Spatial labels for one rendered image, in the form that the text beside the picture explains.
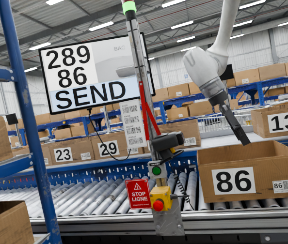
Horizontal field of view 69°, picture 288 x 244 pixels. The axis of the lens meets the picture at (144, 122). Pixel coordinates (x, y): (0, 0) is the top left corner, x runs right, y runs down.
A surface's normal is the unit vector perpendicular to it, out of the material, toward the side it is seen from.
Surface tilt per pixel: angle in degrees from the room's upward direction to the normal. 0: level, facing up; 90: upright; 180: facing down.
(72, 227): 90
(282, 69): 90
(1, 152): 90
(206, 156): 90
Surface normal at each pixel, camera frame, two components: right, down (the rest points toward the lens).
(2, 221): 0.94, -0.15
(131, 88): 0.06, -0.03
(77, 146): -0.26, 0.11
